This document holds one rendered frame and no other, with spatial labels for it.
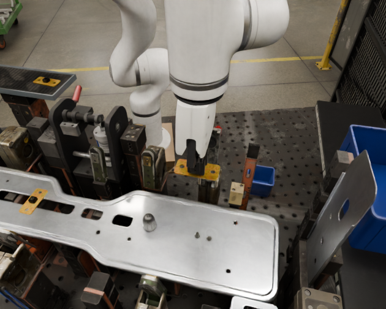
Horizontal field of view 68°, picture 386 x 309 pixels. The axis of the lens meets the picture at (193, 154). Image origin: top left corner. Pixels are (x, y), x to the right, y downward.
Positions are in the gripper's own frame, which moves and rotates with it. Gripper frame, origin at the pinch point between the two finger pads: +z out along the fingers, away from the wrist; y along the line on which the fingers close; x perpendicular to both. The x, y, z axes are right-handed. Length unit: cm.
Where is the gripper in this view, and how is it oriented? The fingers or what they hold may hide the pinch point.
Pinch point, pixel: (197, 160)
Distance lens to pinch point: 53.0
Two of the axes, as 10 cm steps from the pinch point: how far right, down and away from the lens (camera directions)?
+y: -2.3, 6.9, -6.9
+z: 0.0, 7.1, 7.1
